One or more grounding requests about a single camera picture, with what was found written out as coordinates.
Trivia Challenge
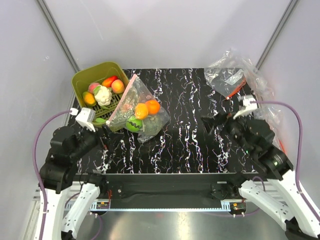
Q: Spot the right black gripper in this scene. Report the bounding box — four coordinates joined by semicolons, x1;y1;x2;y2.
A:
200;108;255;156

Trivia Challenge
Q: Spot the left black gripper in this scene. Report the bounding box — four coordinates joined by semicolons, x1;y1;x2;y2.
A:
70;120;124;161

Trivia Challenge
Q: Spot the green striped watermelon toy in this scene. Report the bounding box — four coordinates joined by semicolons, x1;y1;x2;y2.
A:
125;117;143;133

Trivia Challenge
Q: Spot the clear zip top bag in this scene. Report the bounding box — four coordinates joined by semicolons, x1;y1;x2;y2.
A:
106;74;170;143

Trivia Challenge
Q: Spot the white cauliflower toy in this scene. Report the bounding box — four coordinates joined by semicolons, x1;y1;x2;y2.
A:
93;85;112;107

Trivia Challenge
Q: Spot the green netted melon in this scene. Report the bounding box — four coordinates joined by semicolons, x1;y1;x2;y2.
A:
143;116;164;136

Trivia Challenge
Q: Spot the olive green plastic bin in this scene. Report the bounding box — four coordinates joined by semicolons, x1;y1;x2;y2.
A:
71;61;129;128

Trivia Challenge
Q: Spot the orange fruit toy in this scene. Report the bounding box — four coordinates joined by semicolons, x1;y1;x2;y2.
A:
145;100;161;115

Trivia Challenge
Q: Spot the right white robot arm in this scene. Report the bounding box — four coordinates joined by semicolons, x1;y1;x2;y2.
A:
201;113;320;240

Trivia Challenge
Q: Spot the green pepper toy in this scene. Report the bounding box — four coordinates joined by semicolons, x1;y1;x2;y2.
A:
95;117;106;124

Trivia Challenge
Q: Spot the black marble pattern mat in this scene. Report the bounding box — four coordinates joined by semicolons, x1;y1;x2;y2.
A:
77;68;256;174

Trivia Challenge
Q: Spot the yellow mango toy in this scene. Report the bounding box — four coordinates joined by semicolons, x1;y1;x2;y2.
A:
82;91;97;107

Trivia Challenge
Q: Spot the pile of clear bags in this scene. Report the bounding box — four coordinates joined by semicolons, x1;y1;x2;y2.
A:
204;49;285;151

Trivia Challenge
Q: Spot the pink peach upper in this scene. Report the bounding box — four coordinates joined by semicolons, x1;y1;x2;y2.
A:
111;79;125;94

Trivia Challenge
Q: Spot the pink peach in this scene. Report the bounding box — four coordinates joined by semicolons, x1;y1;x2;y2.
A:
111;79;125;94
88;82;100;94

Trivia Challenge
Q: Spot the pink peach lower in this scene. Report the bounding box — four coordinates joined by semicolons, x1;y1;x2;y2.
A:
88;82;100;94

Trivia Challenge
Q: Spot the red tomato toy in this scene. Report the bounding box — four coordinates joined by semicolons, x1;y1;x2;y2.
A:
101;75;118;88

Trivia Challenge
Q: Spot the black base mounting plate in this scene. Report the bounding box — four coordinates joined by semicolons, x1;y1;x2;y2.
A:
78;173;257;201

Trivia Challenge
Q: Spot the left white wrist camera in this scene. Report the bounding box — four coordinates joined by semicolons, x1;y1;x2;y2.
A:
70;107;96;132

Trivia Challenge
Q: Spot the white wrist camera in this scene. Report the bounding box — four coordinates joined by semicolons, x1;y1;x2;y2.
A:
233;95;258;120
70;107;96;132

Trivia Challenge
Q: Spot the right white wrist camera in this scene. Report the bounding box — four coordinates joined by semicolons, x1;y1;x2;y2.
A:
233;95;258;120

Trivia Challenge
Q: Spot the aluminium frame rail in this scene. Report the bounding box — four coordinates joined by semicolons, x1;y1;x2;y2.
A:
32;181;306;203

